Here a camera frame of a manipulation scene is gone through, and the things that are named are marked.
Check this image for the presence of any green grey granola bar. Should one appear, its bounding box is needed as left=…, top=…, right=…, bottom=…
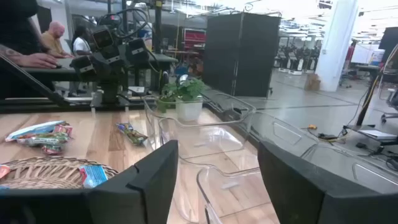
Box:
left=116, top=121, right=149, bottom=146

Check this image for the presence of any office chair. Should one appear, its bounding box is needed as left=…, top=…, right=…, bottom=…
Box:
left=379, top=88, right=398, bottom=124

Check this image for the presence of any white silver granola bar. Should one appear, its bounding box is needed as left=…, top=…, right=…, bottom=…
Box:
left=4, top=120, right=67, bottom=142

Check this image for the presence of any blue red white granola bar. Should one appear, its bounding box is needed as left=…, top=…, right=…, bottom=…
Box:
left=52, top=123, right=74, bottom=139

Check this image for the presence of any brown cardboard box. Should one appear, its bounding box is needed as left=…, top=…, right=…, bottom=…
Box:
left=303, top=72, right=322, bottom=92

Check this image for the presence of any black room partition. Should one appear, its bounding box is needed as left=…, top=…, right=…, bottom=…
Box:
left=201, top=11, right=282, bottom=98

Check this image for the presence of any black desk leg base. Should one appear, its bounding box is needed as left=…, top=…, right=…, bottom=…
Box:
left=341, top=73, right=398, bottom=147

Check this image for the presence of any person's hand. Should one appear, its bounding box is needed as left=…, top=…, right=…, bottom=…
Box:
left=17, top=52, right=60, bottom=70

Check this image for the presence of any green plant in white pot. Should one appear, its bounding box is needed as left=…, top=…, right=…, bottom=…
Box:
left=154, top=77, right=206, bottom=123

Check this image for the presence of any whiteboard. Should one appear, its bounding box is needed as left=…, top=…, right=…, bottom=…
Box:
left=350, top=43, right=386, bottom=65

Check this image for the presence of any round woven straw placemat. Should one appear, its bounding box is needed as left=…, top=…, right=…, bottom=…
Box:
left=0, top=155, right=119, bottom=190

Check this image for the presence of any black vertical pole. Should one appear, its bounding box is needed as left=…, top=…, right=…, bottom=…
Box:
left=153, top=0, right=165, bottom=91

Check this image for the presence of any grey desk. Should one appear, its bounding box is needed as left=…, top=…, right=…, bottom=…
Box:
left=20, top=52, right=180, bottom=91

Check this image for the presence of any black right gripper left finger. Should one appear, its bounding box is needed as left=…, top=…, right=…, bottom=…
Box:
left=84, top=139, right=180, bottom=224

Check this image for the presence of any green red granola bar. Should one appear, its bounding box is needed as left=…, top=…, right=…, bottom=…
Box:
left=16, top=133, right=70, bottom=156

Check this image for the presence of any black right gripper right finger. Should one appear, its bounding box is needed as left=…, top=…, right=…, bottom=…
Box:
left=257, top=140, right=330, bottom=224

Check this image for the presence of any red rack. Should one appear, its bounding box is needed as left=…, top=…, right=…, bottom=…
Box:
left=182, top=27, right=207, bottom=51

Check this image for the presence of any white pillar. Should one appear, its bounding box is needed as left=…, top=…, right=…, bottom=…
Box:
left=315, top=0, right=359, bottom=93

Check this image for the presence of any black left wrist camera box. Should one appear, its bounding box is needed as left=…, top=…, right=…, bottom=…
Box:
left=91, top=25, right=114, bottom=50

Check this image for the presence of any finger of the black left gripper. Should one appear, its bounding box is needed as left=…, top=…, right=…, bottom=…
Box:
left=70, top=55, right=96, bottom=77
left=126, top=37, right=150, bottom=65

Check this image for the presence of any clear plastic bin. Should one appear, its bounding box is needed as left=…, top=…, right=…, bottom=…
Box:
left=195, top=141, right=398, bottom=224
left=142, top=92, right=257, bottom=156
left=157, top=109, right=321, bottom=187

